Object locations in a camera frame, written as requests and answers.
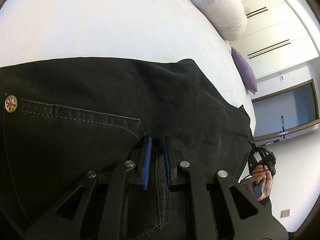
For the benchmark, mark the black denim pants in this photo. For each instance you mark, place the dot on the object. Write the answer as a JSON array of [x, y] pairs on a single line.
[[81, 114]]

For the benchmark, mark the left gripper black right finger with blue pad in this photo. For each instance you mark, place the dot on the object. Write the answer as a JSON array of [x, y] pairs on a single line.
[[175, 164]]

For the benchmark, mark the person's right hand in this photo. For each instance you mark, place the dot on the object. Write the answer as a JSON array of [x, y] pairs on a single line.
[[261, 173]]

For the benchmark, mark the grey white rolled pillow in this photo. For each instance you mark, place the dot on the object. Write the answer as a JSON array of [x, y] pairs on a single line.
[[227, 16]]

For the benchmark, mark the wood framed doorway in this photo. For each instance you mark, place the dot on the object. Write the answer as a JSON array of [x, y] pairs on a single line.
[[286, 112]]

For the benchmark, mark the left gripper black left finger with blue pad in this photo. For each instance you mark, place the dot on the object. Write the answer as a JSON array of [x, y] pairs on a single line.
[[141, 155]]

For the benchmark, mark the white wardrobe with black handles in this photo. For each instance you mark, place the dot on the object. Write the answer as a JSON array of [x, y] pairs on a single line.
[[275, 38]]

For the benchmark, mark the purple cushion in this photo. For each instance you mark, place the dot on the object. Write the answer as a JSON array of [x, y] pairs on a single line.
[[245, 71]]

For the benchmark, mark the white bed mattress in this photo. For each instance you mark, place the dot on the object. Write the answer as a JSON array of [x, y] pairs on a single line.
[[149, 30]]

